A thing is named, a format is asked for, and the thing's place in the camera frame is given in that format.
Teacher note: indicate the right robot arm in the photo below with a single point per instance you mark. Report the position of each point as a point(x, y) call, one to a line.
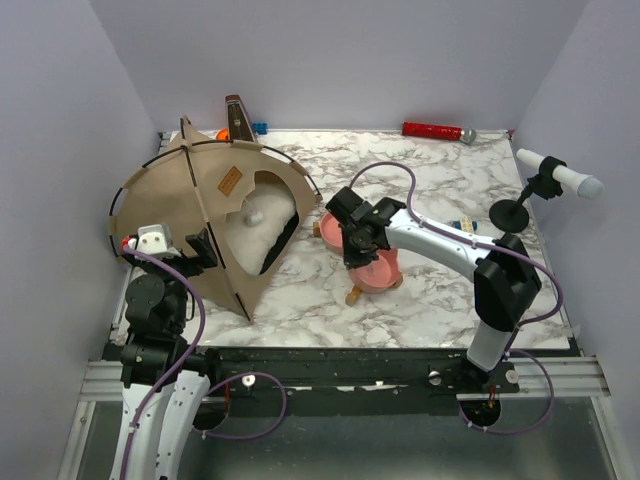
point(504, 280)

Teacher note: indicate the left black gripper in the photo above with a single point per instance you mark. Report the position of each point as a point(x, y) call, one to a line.
point(206, 254)

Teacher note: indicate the blue small toy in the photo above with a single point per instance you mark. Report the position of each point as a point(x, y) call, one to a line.
point(260, 128)

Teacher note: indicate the red glitter toy microphone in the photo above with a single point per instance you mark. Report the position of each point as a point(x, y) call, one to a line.
point(465, 135)

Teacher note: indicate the orange plastic cup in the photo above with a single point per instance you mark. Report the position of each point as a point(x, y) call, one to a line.
point(222, 134)

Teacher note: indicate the wooden toy car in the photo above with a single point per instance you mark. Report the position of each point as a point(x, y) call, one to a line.
point(465, 224)

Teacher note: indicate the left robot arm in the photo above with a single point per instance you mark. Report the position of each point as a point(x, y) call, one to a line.
point(163, 377)

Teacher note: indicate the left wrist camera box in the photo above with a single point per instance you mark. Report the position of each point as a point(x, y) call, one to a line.
point(154, 240)

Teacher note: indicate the white fluffy pillow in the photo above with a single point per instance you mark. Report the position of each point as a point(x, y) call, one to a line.
point(253, 231)

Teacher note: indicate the pink cat-ear pet bowl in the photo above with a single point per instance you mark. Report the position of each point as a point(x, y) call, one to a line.
point(331, 234)

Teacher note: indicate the wooden stand frame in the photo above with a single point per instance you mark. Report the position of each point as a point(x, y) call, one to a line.
point(352, 297)

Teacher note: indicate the brown wooden metronome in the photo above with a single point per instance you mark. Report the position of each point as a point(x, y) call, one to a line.
point(240, 126)

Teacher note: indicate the tan pet tent fabric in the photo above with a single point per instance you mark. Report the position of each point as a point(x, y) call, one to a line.
point(228, 285)

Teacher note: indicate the white microphone on mount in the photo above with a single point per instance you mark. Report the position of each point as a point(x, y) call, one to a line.
point(552, 175)

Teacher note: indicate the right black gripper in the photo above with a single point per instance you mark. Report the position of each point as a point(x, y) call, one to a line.
point(351, 258)

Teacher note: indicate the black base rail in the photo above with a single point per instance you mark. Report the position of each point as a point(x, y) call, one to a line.
point(327, 382)

